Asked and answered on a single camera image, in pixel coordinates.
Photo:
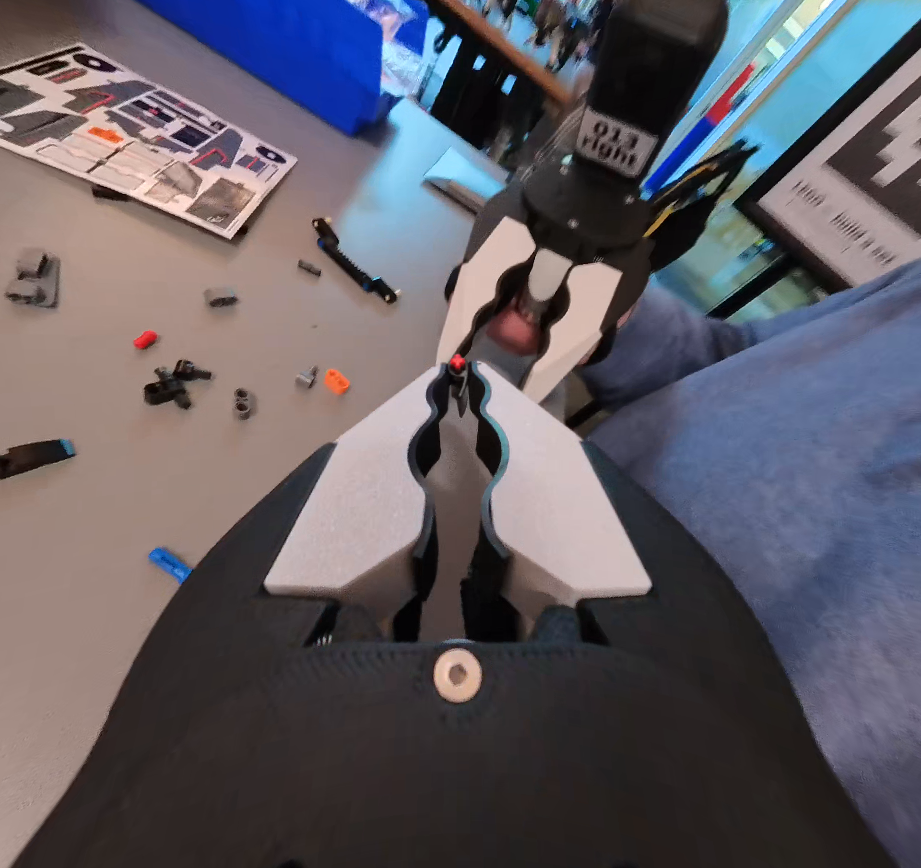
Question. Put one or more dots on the small grey black lego piece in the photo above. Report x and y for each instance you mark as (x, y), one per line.
(306, 377)

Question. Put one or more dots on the person's right forearm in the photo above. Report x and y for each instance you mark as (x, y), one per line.
(669, 350)

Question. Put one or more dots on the person's right hand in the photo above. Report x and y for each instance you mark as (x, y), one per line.
(514, 328)

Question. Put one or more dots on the framed printed sign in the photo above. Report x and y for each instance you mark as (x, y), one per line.
(849, 199)

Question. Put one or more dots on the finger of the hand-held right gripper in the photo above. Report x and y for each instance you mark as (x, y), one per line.
(586, 307)
(478, 285)

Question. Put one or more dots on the blue plastic parts bin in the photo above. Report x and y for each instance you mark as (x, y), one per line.
(252, 19)

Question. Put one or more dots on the grey lego block connector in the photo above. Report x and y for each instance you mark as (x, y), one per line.
(219, 297)

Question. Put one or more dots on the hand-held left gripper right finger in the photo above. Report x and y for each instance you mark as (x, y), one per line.
(568, 515)

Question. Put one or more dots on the red lego bush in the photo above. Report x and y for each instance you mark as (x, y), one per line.
(146, 340)

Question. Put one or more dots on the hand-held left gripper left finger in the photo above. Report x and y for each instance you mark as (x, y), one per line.
(352, 515)

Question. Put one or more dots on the clear plastic bags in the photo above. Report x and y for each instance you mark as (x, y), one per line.
(396, 12)

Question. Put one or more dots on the long blue lego pin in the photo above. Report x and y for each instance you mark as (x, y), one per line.
(167, 560)

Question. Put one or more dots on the dark grey two-hole lego connector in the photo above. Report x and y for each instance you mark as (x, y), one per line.
(244, 403)

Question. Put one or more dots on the black lego axle piece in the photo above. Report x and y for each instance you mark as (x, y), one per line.
(29, 459)

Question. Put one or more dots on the black lego pin connector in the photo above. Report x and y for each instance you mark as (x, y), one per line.
(191, 370)

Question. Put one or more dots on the grey lego panel piece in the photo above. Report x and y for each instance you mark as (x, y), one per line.
(32, 282)

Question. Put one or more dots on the wooden background table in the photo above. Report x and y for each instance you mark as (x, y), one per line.
(489, 26)

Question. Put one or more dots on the orange lego connector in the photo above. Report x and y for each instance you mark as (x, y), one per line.
(337, 381)

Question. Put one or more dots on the lego sticker sheet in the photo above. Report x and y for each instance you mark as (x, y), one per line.
(144, 134)

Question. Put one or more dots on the small black lego pin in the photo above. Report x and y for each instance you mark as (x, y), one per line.
(309, 267)

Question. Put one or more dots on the black lego cross connector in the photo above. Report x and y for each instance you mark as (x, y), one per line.
(162, 390)

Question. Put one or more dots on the black lego cylinder red tip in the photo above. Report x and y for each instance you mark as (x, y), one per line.
(457, 363)

